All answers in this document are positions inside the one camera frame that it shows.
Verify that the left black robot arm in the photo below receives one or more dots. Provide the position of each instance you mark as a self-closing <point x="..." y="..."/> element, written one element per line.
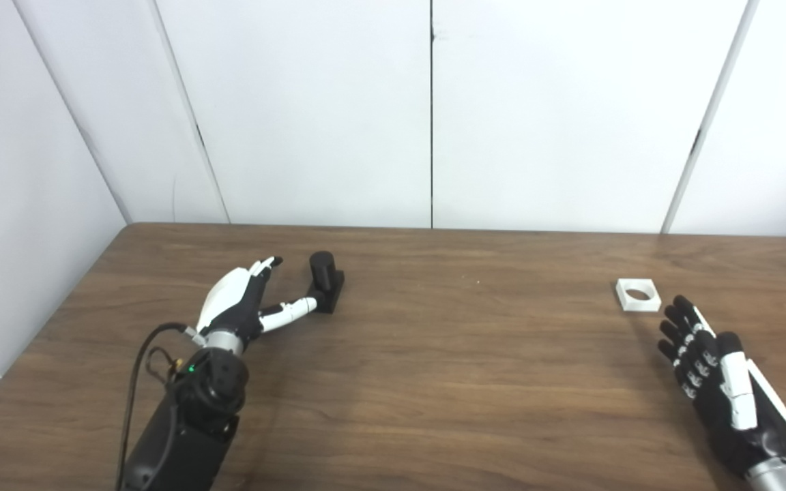
<point x="195" y="423"/>

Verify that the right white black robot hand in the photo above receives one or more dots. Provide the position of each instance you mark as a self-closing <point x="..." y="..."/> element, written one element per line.
<point x="748" y="423"/>

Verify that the black peg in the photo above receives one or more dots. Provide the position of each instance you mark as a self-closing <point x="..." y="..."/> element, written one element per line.
<point x="325" y="273"/>

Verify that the white square piece with hole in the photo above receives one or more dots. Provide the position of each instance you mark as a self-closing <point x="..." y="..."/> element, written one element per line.
<point x="638" y="307"/>

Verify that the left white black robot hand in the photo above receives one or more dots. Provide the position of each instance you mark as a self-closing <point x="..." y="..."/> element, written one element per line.
<point x="229" y="293"/>

